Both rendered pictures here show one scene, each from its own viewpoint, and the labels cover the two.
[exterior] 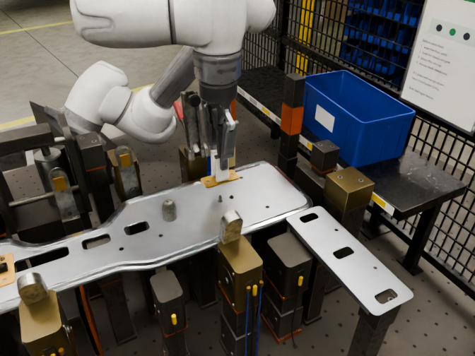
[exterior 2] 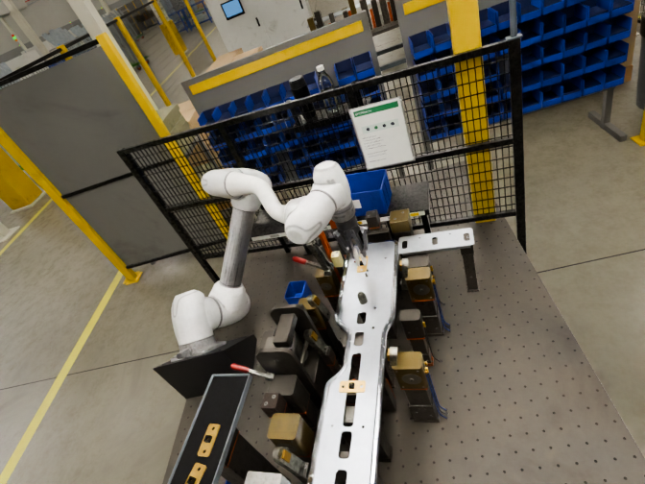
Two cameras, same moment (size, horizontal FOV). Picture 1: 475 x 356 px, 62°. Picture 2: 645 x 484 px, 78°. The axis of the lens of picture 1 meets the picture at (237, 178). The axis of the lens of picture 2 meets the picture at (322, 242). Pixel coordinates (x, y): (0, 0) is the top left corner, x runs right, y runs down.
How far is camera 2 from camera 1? 94 cm
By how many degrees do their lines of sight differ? 29
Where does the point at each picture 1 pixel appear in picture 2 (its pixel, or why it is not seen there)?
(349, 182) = (401, 216)
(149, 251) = (383, 315)
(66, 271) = (373, 355)
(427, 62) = (371, 146)
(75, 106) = (195, 335)
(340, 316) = (439, 278)
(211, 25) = (346, 192)
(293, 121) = not seen: hidden behind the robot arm
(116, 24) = (322, 222)
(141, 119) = (233, 305)
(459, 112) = (402, 156)
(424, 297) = not seen: hidden behind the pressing
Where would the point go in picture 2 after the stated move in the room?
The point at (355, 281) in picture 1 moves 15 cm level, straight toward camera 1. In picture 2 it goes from (453, 243) to (481, 262)
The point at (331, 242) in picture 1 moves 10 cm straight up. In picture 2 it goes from (425, 242) to (421, 224)
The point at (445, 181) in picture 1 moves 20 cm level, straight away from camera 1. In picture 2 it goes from (419, 185) to (400, 169)
